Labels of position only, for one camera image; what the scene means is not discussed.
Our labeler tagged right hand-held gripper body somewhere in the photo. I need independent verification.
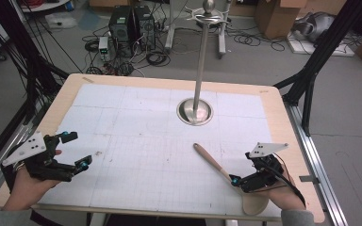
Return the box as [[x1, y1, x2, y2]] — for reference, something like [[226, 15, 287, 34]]
[[239, 142, 289, 193]]

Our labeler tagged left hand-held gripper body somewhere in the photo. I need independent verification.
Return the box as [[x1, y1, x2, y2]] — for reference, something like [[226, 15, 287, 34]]
[[1, 130, 77, 183]]

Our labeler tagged wooden spoon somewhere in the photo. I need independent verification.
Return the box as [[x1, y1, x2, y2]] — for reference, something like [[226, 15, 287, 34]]
[[192, 142, 270, 217]]

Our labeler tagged person's right hand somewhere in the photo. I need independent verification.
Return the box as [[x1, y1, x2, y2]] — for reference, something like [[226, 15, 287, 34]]
[[265, 175, 306, 212]]

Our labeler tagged person's left hand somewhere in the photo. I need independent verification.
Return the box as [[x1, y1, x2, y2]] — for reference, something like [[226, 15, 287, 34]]
[[2, 149, 63, 211]]

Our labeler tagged white grid mat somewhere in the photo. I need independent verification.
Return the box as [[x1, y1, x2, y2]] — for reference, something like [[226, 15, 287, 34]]
[[39, 83, 282, 218]]

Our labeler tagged metal utensil stand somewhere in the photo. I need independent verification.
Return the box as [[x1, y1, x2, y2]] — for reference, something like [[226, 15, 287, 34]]
[[176, 0, 230, 126]]

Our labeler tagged bench power supply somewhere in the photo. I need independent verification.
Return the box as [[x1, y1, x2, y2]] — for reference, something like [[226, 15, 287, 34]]
[[97, 36, 110, 62]]

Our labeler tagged black computer tower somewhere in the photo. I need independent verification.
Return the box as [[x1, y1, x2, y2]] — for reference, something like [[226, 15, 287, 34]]
[[134, 6, 156, 51], [107, 5, 136, 57]]

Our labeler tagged white round platform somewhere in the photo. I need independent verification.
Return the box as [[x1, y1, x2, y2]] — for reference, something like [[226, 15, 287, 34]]
[[22, 0, 72, 13]]

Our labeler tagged white metal stand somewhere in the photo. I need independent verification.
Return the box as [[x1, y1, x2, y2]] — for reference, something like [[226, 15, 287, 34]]
[[164, 0, 227, 59]]

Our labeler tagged white floor board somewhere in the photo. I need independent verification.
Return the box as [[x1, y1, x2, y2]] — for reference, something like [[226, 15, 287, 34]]
[[287, 31, 356, 58]]

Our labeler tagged grey bag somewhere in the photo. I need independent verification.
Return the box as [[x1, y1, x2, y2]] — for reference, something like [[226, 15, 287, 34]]
[[291, 11, 337, 43]]

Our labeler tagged aluminium frame rail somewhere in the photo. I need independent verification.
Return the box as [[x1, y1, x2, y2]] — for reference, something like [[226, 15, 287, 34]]
[[284, 103, 348, 226], [0, 103, 41, 205]]

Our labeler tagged black metal frame post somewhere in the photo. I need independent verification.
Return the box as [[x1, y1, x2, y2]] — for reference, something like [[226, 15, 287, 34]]
[[0, 0, 70, 126], [272, 0, 362, 137]]

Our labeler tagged black cable coil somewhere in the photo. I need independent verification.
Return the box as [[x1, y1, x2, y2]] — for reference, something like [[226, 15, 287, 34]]
[[234, 31, 286, 53], [145, 51, 172, 68]]

